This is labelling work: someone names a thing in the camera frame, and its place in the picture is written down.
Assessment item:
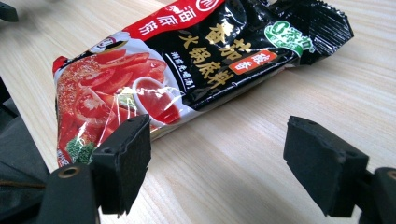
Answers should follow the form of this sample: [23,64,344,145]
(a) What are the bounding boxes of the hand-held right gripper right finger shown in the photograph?
[283,115,370,218]

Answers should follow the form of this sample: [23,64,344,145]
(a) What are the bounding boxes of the dark grey clothing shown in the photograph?
[0,76,51,222]

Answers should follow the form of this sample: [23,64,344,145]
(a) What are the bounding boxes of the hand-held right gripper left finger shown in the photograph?
[90,114,152,217]

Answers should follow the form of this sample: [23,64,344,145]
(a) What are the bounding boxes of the black and red sauce packet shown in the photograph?
[51,0,355,168]

